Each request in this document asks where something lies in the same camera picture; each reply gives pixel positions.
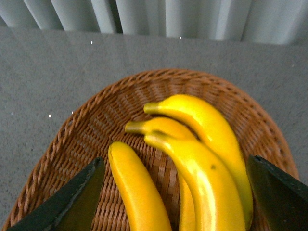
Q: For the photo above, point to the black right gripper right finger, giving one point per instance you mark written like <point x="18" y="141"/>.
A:
<point x="282" y="198"/>

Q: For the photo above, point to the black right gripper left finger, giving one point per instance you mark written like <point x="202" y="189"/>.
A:
<point x="73" y="207"/>

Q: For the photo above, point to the large front yellow banana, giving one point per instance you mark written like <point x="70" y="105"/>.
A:
<point x="215" y="197"/>

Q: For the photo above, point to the right brown wicker basket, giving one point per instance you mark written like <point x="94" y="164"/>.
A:
<point x="102" y="119"/>

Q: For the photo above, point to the white pleated curtain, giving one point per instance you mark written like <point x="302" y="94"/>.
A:
<point x="283" y="22"/>

